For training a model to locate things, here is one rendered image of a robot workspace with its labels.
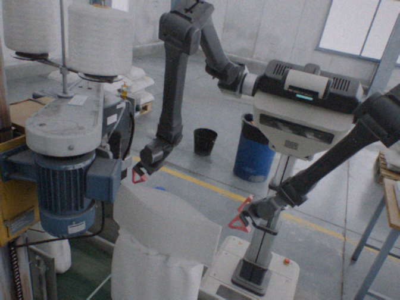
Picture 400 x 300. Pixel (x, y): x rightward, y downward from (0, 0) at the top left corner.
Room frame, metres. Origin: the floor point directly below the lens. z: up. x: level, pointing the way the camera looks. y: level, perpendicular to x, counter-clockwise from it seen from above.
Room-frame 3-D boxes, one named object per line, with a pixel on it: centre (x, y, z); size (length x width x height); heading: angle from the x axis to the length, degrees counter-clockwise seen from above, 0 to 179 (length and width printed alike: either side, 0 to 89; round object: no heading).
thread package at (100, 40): (0.87, 0.31, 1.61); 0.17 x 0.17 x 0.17
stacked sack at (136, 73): (4.50, 1.33, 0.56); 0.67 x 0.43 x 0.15; 70
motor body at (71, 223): (0.73, 0.35, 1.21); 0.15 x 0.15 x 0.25
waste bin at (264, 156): (3.17, -0.60, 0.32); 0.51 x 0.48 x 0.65; 160
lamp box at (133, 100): (1.27, 0.33, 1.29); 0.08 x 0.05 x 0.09; 70
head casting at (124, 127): (1.17, 0.48, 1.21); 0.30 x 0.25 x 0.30; 70
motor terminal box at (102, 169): (0.74, 0.25, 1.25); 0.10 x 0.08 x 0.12; 5
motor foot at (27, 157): (0.72, 0.44, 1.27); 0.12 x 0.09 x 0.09; 160
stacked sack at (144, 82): (4.41, 1.14, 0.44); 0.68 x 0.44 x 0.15; 160
